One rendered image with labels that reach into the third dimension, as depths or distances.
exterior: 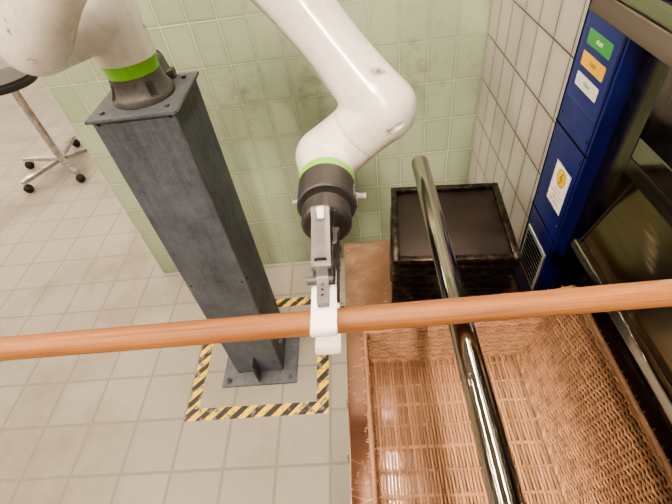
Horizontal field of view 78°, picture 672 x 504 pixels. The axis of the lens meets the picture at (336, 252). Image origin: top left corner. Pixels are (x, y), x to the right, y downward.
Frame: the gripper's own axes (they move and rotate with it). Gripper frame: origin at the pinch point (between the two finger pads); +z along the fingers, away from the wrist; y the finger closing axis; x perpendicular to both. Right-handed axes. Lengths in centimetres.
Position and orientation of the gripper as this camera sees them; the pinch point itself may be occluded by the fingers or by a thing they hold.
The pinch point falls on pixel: (326, 319)
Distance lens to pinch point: 49.9
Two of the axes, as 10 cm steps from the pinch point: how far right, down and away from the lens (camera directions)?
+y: 1.2, 6.9, 7.1
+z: 0.1, 7.2, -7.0
